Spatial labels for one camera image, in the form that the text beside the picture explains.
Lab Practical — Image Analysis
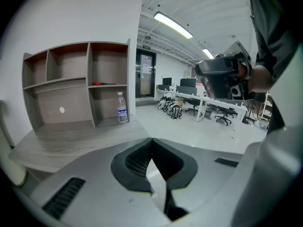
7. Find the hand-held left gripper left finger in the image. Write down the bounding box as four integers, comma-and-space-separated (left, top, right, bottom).
30, 138, 171, 227

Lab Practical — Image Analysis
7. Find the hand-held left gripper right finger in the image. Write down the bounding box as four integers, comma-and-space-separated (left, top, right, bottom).
151, 138, 247, 227

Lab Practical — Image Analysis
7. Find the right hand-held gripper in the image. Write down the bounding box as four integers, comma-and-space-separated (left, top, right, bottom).
194, 40, 255, 101

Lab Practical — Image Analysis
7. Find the person's right forearm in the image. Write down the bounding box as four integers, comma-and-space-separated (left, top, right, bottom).
259, 65, 275, 94

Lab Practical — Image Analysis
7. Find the person's right hand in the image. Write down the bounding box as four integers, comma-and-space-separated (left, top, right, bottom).
237, 63, 262, 94

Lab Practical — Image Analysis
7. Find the long ceiling light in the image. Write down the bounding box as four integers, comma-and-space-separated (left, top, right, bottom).
202, 48, 215, 60
153, 11, 194, 39

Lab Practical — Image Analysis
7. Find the black monitor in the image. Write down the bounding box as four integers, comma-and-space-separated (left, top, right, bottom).
161, 77, 173, 91
179, 78, 197, 88

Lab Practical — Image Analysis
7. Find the long white office desk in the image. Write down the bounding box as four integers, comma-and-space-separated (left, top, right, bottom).
154, 88, 248, 123

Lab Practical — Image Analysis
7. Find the black office chair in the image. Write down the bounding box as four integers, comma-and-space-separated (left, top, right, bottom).
185, 97, 202, 116
214, 106, 238, 127

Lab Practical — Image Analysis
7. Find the black and white backpack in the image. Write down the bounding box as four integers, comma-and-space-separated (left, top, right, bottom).
169, 103, 183, 121
158, 96, 168, 111
164, 100, 175, 114

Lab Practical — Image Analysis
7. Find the grey wooden desk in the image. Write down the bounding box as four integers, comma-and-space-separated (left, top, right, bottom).
8, 118, 152, 175

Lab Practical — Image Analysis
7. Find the dark glass door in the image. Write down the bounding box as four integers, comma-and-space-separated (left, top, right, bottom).
135, 48, 157, 99

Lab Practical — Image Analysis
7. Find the person's black shirt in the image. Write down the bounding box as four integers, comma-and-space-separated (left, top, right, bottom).
246, 0, 303, 132

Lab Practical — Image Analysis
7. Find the clear plastic water bottle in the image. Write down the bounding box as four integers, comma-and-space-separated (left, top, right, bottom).
116, 91, 129, 124

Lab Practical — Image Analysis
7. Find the grey wooden shelf unit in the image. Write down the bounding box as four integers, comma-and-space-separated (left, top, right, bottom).
22, 38, 132, 131

